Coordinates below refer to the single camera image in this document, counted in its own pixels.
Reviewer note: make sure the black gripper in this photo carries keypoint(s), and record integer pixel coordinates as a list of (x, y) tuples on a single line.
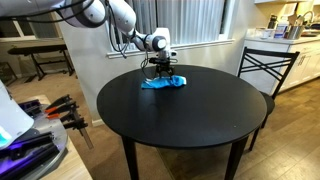
[(164, 66)]

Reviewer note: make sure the blue towel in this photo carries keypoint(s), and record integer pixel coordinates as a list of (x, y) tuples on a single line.
[(163, 83)]

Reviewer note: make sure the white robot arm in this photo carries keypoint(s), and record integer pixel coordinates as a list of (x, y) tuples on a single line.
[(123, 16)]

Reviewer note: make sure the white window sill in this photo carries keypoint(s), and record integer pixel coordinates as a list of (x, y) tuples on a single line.
[(200, 44)]

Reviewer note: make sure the white vertical window blinds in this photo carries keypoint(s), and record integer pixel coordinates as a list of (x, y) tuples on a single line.
[(193, 20)]

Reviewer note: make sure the black wooden table leg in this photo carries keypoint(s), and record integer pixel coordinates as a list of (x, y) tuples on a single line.
[(236, 160), (130, 160)]

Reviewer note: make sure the clear plastic container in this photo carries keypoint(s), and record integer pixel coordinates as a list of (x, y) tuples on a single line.
[(254, 32)]

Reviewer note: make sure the wooden stick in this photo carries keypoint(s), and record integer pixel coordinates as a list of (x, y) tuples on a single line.
[(87, 138)]

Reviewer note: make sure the black metal chair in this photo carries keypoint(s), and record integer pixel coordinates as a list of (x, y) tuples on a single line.
[(270, 52)]

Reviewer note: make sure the white cup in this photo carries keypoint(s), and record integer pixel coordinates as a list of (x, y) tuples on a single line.
[(267, 34)]

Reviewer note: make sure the black bottle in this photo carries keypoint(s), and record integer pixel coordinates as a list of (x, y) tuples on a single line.
[(272, 21)]

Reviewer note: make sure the white and blue container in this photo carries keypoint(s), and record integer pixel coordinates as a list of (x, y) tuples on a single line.
[(280, 30)]

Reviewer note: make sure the black keyboard stand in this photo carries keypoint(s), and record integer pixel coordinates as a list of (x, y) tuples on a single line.
[(36, 66)]

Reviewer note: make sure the black piano keyboard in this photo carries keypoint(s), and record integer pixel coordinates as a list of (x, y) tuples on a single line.
[(36, 49)]

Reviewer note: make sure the white kitchen cabinet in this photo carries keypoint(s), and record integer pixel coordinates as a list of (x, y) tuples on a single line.
[(300, 63)]

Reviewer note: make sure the black rails with purple light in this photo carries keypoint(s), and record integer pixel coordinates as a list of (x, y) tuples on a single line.
[(30, 150)]

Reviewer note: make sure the kitchen faucet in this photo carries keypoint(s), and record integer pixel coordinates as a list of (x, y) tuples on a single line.
[(308, 15)]

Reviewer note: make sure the white plastic cover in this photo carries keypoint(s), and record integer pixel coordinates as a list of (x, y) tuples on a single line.
[(13, 116)]

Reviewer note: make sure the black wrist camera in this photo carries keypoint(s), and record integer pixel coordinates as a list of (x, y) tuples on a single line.
[(162, 60)]

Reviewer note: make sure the round grey base plate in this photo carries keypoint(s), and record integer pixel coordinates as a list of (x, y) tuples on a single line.
[(50, 130)]

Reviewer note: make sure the window with white frame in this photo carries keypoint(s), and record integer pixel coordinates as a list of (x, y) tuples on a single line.
[(20, 33)]

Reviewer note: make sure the black metal frame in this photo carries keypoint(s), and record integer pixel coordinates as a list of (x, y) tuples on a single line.
[(6, 75)]

